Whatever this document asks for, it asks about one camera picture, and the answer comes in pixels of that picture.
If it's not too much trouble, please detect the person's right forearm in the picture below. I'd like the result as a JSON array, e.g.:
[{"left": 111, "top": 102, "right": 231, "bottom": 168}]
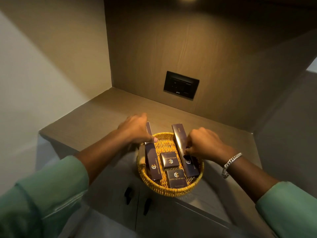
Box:
[{"left": 222, "top": 156, "right": 281, "bottom": 204}]

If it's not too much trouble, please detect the silver chain bracelet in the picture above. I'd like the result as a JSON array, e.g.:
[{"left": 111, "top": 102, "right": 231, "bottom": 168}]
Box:
[{"left": 221, "top": 152, "right": 243, "bottom": 179}]

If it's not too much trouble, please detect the black wall socket panel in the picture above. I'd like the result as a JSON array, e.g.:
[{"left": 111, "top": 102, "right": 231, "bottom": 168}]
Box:
[{"left": 163, "top": 70, "right": 200, "bottom": 101}]

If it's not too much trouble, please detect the person's right green sleeve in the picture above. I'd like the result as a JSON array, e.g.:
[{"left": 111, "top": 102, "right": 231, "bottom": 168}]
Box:
[{"left": 255, "top": 181, "right": 317, "bottom": 238}]

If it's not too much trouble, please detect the person's left green sleeve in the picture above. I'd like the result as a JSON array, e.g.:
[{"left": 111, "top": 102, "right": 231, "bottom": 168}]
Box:
[{"left": 0, "top": 156, "right": 90, "bottom": 238}]

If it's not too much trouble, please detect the long dark brown box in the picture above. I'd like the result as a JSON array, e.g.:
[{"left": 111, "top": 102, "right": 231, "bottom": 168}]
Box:
[
  {"left": 144, "top": 121, "right": 163, "bottom": 181},
  {"left": 171, "top": 123, "right": 200, "bottom": 178}
]

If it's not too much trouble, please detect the grey cabinet door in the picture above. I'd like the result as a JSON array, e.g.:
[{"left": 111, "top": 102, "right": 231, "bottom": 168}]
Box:
[
  {"left": 82, "top": 156, "right": 141, "bottom": 232},
  {"left": 135, "top": 187, "right": 233, "bottom": 238}
]

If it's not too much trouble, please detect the person's left forearm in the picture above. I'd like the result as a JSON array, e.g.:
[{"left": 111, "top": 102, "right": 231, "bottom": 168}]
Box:
[{"left": 75, "top": 129, "right": 136, "bottom": 185}]

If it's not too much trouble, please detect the person's right hand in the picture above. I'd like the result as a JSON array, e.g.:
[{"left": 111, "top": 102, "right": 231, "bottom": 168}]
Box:
[{"left": 184, "top": 127, "right": 236, "bottom": 167}]

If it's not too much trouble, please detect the round wicker basket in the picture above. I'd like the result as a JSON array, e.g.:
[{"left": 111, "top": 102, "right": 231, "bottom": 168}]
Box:
[{"left": 136, "top": 132, "right": 205, "bottom": 198}]

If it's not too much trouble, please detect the small square brown box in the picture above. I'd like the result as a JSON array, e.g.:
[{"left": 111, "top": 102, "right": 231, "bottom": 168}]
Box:
[
  {"left": 159, "top": 151, "right": 181, "bottom": 170},
  {"left": 165, "top": 169, "right": 188, "bottom": 189}
]

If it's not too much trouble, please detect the person's left hand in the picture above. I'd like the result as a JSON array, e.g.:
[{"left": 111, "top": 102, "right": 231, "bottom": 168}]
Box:
[{"left": 117, "top": 113, "right": 159, "bottom": 144}]

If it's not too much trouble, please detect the person's green sleeve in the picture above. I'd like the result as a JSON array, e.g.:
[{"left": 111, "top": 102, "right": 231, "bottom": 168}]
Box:
[
  {"left": 0, "top": 156, "right": 90, "bottom": 238},
  {"left": 255, "top": 181, "right": 317, "bottom": 238}
]

